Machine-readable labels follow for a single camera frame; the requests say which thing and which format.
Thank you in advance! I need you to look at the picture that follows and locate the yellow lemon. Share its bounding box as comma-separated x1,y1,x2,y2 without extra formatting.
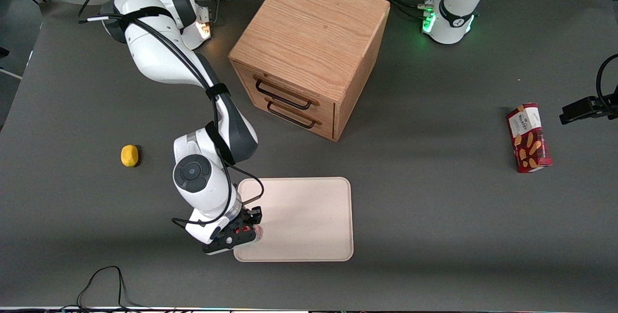
120,144,140,167

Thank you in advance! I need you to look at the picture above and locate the wooden drawer with long handle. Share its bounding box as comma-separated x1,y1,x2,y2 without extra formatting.
234,63,337,116

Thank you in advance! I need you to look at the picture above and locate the beige plastic tray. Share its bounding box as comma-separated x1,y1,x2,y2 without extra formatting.
233,177,354,262

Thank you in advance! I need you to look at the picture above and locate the short black metal drawer handle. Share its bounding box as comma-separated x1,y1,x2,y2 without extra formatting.
266,100,318,129

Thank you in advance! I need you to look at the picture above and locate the black cable loop left gripper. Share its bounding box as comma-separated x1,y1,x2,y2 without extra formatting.
596,54,618,107

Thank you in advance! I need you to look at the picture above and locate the oak wooden drawer cabinet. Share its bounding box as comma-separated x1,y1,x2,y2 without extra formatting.
228,0,391,142

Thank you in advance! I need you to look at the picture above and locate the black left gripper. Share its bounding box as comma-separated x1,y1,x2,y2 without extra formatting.
559,95,618,126

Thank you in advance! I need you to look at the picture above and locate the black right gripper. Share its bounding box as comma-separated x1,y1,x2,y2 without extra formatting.
202,206,264,256

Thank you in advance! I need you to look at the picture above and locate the black cable along right arm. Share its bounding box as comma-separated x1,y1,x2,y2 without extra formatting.
77,0,266,229

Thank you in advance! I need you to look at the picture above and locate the red shortbread cookie box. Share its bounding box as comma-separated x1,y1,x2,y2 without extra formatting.
506,103,553,174

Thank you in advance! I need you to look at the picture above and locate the thin black looped table cable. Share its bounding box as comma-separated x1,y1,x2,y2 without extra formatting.
76,265,145,312

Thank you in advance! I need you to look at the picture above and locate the long black metal drawer handle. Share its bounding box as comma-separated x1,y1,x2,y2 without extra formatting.
254,78,314,111

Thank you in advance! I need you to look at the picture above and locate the red coke bottle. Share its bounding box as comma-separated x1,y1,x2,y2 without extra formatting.
237,225,265,242

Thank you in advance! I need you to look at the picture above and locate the wooden drawer with short handle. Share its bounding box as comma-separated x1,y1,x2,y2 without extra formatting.
244,93,336,141

